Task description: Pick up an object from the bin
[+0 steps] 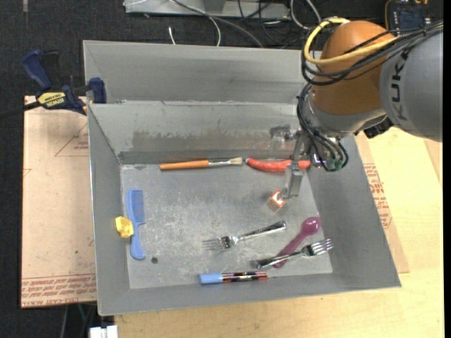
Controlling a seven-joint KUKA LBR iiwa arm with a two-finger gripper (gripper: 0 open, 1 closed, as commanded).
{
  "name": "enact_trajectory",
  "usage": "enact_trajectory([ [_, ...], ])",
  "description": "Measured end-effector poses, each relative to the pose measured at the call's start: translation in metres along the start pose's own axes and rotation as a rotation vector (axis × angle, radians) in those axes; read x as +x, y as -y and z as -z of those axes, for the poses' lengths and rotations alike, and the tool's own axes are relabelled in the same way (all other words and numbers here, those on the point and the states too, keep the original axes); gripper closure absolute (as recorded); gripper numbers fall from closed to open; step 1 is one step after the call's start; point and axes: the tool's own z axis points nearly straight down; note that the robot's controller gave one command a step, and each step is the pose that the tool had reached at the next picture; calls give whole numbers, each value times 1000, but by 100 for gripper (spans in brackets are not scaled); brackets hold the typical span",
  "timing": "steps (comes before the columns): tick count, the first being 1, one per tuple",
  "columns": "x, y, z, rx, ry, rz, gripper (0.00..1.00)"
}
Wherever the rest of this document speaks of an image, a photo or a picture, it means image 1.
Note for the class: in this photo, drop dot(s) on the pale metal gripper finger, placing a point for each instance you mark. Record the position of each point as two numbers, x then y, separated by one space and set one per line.
298 183
289 185

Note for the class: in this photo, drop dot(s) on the small orange and white cube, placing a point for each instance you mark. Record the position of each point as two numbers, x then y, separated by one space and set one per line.
275 201

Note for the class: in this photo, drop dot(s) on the red toy sausage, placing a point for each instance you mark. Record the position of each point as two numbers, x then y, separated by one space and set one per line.
267 165

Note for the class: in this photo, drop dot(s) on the purple plastic spoon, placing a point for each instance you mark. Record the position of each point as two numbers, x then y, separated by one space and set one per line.
299 239

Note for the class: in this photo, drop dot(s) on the silver metal fork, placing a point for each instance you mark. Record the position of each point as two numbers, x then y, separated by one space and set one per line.
303 252
246 236

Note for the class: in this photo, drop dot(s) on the grey metal bin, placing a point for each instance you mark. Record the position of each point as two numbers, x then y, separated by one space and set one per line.
197 203

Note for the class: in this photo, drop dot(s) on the patterned pen with blue cap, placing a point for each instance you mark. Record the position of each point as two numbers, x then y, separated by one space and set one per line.
236 277

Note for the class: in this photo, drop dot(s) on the blue comb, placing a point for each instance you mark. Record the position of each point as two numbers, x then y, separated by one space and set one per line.
135 210

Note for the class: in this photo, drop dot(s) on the small yellow toy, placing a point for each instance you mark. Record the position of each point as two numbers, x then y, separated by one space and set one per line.
123 226

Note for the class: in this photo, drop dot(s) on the brown cardboard board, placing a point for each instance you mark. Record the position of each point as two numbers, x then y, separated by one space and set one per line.
56 188

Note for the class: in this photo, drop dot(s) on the black cylinder on white bracket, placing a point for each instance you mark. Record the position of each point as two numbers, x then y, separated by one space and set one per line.
377 129

